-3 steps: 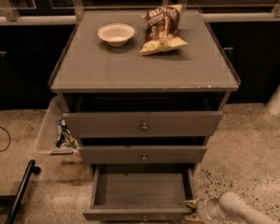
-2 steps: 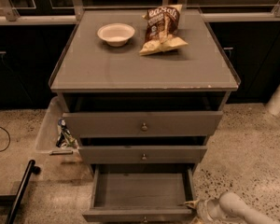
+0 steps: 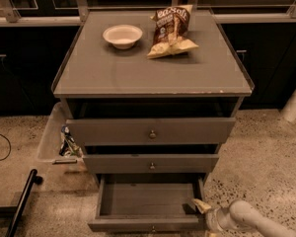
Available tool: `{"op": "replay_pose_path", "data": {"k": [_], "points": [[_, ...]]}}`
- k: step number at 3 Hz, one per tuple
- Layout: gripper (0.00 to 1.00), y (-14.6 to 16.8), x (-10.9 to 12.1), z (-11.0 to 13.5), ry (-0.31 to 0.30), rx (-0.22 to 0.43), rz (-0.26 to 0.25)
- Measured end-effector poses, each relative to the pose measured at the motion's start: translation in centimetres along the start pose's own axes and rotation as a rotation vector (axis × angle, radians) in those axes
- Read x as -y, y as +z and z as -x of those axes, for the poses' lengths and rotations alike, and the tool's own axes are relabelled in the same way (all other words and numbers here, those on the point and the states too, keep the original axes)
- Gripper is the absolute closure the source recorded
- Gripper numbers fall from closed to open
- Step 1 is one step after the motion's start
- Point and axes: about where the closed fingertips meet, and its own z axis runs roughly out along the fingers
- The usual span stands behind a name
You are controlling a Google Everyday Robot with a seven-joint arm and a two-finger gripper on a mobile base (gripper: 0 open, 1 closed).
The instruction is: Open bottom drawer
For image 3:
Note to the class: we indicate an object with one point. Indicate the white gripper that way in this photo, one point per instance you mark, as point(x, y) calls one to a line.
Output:
point(211, 220)

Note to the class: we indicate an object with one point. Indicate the grey bottom drawer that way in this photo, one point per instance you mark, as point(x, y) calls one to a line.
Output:
point(148, 203)

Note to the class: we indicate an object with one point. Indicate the grey drawer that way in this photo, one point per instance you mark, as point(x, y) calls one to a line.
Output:
point(148, 203)
point(150, 131)
point(151, 163)

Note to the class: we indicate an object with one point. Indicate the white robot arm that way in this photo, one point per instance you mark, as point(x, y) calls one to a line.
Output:
point(240, 216)

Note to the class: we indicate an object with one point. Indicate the grey top drawer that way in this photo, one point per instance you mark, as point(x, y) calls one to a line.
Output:
point(150, 131)

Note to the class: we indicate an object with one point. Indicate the grey middle drawer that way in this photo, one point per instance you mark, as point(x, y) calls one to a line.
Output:
point(151, 163)

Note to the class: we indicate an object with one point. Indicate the grey drawer cabinet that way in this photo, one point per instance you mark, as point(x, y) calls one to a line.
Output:
point(99, 81)

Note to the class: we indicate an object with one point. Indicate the white pole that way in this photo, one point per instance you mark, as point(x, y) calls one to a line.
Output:
point(294, 102)

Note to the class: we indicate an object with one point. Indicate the crumpled snack wrapper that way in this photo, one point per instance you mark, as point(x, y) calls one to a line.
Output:
point(68, 145)

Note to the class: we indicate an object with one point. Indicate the clear plastic bin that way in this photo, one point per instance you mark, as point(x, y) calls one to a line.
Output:
point(49, 146)

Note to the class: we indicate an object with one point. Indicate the black metal bar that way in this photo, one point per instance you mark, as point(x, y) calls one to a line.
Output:
point(14, 212)

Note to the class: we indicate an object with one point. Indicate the brown chip bag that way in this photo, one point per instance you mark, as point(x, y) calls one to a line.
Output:
point(170, 37)

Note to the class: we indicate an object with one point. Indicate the white paper bowl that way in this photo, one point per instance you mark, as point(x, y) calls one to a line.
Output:
point(122, 36)

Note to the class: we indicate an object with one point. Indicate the metal railing frame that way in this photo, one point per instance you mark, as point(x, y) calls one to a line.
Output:
point(39, 14)

